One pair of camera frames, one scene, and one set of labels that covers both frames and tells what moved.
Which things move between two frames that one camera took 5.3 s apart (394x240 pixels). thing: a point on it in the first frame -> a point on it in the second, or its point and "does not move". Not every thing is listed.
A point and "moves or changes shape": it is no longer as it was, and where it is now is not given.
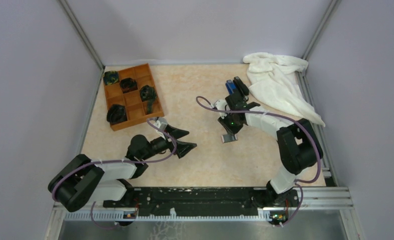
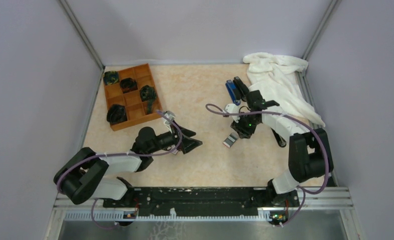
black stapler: (244, 88) does not move
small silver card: (228, 138) moves or changes shape
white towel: (275, 81) does not move
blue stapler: (230, 86) does not move
